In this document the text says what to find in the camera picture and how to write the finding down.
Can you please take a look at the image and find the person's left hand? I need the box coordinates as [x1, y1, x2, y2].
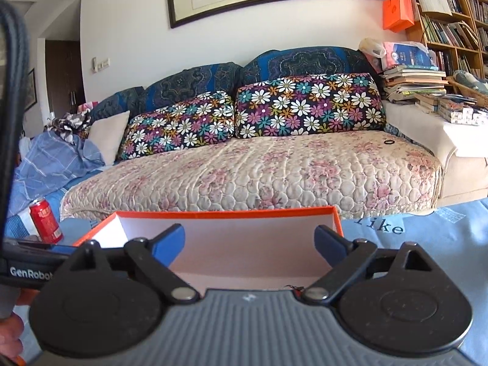
[0, 313, 24, 366]

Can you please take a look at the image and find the white plastic bag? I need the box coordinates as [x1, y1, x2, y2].
[358, 37, 387, 72]

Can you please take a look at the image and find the dark wooden door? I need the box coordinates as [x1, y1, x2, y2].
[45, 40, 86, 119]

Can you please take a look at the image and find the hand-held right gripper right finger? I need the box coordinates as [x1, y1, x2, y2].
[300, 225, 433, 306]

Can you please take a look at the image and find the white pillow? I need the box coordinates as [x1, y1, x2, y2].
[87, 110, 131, 166]

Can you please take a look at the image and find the wooden bookshelf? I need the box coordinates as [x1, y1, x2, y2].
[389, 0, 488, 81]

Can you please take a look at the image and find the blue tissue packet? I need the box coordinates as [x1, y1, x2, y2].
[382, 41, 439, 70]

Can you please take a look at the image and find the orange tote bag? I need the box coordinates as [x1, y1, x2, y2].
[382, 0, 415, 32]

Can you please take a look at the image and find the orange cardboard box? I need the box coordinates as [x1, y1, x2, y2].
[72, 206, 344, 292]

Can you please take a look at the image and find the floral quilted sofa cover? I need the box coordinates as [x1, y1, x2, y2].
[61, 130, 443, 222]

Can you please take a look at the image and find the blue star-print tablecloth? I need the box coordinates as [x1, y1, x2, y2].
[15, 197, 488, 366]

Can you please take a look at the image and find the red drink can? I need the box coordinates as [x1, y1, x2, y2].
[29, 198, 64, 245]

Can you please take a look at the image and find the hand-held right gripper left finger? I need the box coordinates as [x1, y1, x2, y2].
[70, 224, 201, 306]

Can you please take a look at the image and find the stack of books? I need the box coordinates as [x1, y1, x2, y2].
[381, 65, 450, 113]

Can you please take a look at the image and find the blue striped blanket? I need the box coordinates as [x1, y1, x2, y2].
[5, 131, 105, 237]

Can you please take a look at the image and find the blue patterned back cushion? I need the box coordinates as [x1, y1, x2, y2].
[139, 62, 242, 113]
[240, 47, 382, 88]
[89, 86, 145, 123]

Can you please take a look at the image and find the daisy print cushion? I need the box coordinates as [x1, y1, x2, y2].
[117, 91, 236, 161]
[233, 72, 387, 140]

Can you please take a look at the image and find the small framed wall picture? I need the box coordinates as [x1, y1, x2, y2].
[23, 68, 37, 113]

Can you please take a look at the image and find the white cloth sofa armrest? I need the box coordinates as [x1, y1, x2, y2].
[383, 101, 488, 206]

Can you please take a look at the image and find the black white patterned cloth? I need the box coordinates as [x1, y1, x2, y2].
[46, 112, 92, 143]

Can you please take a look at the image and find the stack of small printed boxes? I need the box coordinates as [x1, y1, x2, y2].
[438, 97, 488, 126]

